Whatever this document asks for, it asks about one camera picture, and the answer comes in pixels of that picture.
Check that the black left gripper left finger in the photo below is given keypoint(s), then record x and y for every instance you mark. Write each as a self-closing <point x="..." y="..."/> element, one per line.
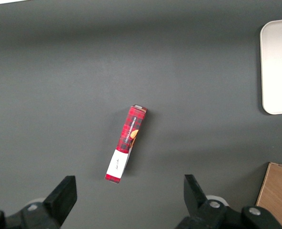
<point x="57" y="202"/>

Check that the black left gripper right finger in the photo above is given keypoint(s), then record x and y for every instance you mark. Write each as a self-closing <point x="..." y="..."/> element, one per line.
<point x="198" y="210"/>

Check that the beige rectangular tray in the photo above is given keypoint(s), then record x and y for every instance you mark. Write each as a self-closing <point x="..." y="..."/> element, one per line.
<point x="279" y="66"/>

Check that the wooden drawer cabinet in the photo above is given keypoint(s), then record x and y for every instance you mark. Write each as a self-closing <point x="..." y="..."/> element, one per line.
<point x="279" y="198"/>

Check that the red plaid shortbread box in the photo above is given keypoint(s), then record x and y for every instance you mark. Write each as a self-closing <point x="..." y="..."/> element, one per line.
<point x="129" y="133"/>

